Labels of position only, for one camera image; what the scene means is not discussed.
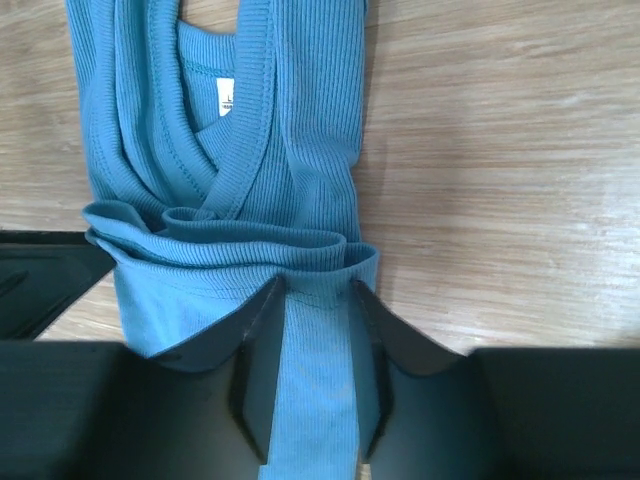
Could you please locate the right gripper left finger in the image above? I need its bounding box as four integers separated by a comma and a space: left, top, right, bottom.
1, 277, 285, 479

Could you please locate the light blue tank top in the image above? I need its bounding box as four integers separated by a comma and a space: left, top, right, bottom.
66, 1, 378, 479

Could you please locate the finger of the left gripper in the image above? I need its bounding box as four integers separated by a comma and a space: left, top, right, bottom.
1, 230, 115, 340

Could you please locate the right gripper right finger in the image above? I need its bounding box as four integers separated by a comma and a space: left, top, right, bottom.
349, 281, 639, 479

